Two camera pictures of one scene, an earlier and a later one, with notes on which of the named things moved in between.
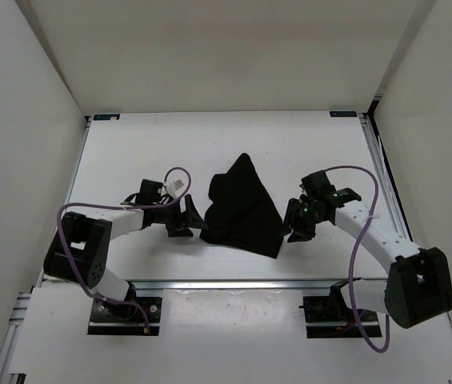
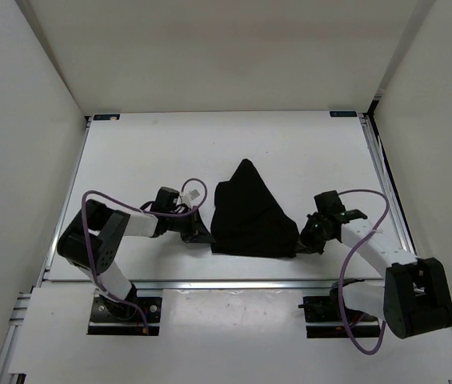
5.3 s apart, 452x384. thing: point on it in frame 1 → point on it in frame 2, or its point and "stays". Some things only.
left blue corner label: x=106 y=117 stays
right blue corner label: x=342 y=114 stays
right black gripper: x=301 y=233 → x=305 y=241
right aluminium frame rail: x=394 y=210 stays
